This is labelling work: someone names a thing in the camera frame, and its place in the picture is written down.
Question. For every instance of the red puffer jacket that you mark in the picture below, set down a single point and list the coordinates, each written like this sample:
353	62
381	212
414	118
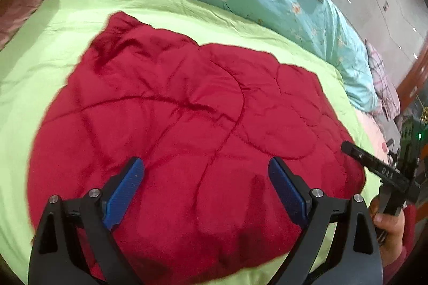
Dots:
167	124

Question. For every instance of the lime green bed sheet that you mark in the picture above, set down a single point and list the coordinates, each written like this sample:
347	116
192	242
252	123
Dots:
50	37

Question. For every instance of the pale pink bed sheet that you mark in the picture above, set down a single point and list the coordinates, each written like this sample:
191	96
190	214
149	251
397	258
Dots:
371	131

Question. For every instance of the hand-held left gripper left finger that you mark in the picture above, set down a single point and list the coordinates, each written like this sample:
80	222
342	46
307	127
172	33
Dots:
123	191

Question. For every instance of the person's right hand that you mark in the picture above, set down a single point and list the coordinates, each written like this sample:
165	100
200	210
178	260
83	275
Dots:
391	231

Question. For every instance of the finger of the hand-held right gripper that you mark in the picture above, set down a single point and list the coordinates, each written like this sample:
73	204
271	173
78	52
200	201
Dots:
367	159

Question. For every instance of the brown wooden furniture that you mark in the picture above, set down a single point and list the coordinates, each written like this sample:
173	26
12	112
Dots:
418	81

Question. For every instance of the person's right forearm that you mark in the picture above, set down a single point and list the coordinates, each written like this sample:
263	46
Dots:
409	258

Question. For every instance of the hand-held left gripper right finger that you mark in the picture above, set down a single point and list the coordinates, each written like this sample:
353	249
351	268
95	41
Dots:
287	191

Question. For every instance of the pink plaid cloth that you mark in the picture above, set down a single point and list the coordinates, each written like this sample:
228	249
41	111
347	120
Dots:
381	77

